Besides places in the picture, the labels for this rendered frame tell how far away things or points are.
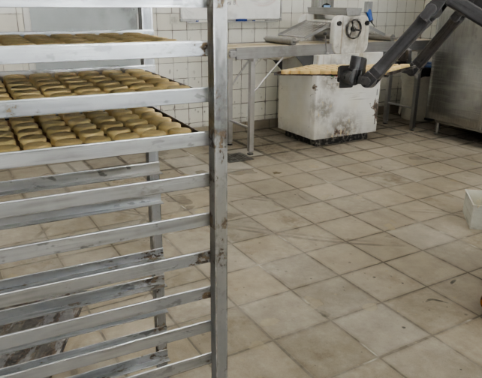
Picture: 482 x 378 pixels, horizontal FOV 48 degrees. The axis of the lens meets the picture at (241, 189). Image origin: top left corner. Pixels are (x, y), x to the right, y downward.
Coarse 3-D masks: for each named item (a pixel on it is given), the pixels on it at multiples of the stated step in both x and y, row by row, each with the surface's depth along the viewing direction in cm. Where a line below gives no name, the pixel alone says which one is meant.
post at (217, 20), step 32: (224, 0) 101; (224, 32) 103; (224, 64) 105; (224, 96) 107; (224, 128) 109; (224, 160) 111; (224, 192) 113; (224, 224) 116; (224, 256) 118; (224, 288) 121; (224, 320) 124; (224, 352) 127
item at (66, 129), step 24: (0, 120) 121; (24, 120) 121; (48, 120) 123; (72, 120) 122; (96, 120) 123; (120, 120) 125; (144, 120) 122; (168, 120) 123; (0, 144) 102; (24, 144) 105; (48, 144) 102; (72, 144) 102
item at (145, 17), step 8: (144, 8) 139; (144, 16) 140; (144, 24) 140; (152, 24) 141; (144, 64) 143; (152, 152) 152; (152, 160) 152; (152, 176) 154; (152, 208) 157; (160, 208) 158; (152, 216) 158; (160, 216) 159; (152, 240) 160; (160, 240) 161; (152, 248) 161; (160, 296) 167; (160, 320) 170
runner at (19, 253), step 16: (144, 224) 111; (160, 224) 112; (176, 224) 114; (192, 224) 116; (208, 224) 118; (48, 240) 103; (64, 240) 104; (80, 240) 105; (96, 240) 107; (112, 240) 108; (0, 256) 99; (16, 256) 101; (32, 256) 102
